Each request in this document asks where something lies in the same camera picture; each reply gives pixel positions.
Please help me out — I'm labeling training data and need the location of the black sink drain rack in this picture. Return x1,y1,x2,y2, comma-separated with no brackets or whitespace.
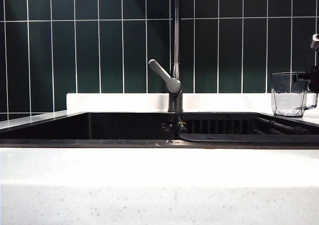
176,115,319,143

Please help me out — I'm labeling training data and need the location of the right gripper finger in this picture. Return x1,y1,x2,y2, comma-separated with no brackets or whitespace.
292,72,311,91

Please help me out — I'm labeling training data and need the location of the dark metal gooseneck faucet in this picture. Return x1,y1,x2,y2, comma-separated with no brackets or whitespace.
168,0,185,113

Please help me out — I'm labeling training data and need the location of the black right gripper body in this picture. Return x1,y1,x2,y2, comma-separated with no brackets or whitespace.
306,60,319,94

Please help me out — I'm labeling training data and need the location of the black kitchen sink basin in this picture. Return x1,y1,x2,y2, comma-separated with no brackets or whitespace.
0,112,319,150

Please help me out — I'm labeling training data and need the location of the clear plastic pitcher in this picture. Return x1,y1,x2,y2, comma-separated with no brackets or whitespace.
271,71,317,118

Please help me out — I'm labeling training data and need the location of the grey faucet lever handle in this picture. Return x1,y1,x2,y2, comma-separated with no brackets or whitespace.
148,59,183,95

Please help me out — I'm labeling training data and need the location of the right camera cable with plug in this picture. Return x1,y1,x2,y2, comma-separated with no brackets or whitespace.
310,33,319,61

